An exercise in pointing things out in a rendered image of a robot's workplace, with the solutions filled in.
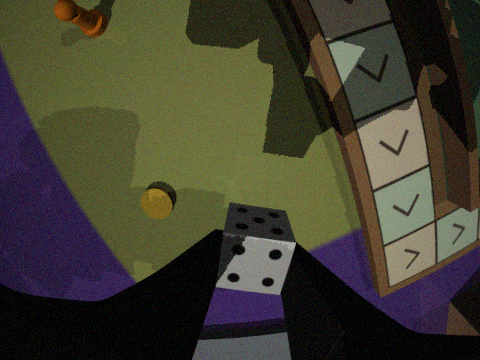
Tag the orange pawn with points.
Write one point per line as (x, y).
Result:
(92, 22)

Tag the white die with black pips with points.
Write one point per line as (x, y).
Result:
(256, 249)

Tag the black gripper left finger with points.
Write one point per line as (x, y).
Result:
(159, 318)

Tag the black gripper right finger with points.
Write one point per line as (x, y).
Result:
(326, 320)

